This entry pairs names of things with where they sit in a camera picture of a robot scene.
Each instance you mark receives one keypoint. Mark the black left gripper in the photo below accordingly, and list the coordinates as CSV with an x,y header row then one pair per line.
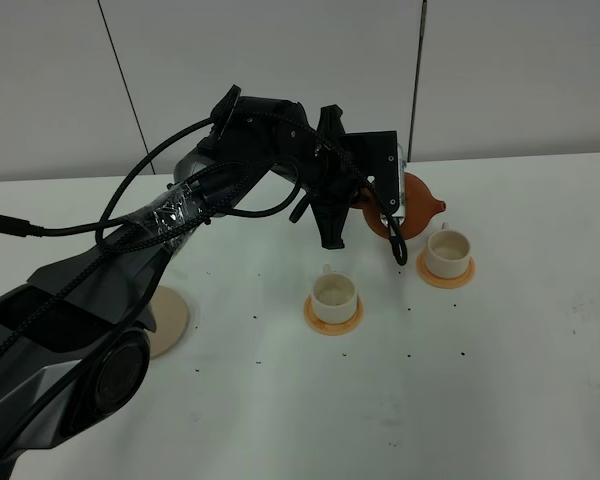
x,y
316,161

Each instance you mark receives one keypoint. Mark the brown clay teapot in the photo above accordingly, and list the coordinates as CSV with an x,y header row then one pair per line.
x,y
421,207

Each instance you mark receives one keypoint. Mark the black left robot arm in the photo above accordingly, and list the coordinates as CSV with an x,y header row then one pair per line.
x,y
74,344

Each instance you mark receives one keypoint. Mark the beige round teapot coaster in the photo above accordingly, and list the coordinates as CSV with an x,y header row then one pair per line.
x,y
172,317

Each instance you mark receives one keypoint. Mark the near white teacup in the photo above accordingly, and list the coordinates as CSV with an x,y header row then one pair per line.
x,y
334,297

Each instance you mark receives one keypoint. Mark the white teacup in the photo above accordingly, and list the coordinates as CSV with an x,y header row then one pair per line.
x,y
334,297
447,253

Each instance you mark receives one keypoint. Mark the far white teacup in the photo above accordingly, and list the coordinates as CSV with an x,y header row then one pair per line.
x,y
447,253

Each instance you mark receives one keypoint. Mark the near orange saucer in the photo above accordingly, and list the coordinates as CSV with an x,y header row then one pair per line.
x,y
328,329

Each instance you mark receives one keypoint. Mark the orange saucer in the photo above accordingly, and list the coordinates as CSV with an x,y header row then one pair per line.
x,y
443,283
328,329

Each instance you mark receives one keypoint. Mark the far orange saucer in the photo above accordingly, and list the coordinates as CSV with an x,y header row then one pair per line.
x,y
443,283

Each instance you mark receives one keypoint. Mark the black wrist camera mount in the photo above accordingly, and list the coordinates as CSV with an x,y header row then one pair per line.
x,y
380,158

